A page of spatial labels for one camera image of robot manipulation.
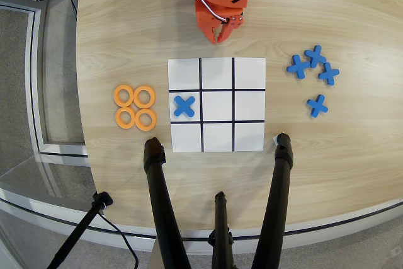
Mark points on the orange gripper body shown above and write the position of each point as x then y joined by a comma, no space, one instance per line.
206,18

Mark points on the small white tag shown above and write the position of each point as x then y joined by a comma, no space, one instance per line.
274,140

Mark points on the grey metal glass frame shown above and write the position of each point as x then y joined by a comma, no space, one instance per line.
36,77

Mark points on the thin black tripod leg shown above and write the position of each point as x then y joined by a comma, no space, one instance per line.
221,228

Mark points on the white tic-tac-toe grid paper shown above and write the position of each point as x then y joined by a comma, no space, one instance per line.
217,105

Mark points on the blue foam cross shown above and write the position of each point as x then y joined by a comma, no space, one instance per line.
184,106
329,74
298,66
318,106
315,55

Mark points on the thick black tripod leg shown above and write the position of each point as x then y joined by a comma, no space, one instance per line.
277,193
160,193

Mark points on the slim black stand pole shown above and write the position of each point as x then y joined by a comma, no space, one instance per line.
78,231

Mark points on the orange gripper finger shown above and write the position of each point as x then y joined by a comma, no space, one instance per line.
211,35
231,26

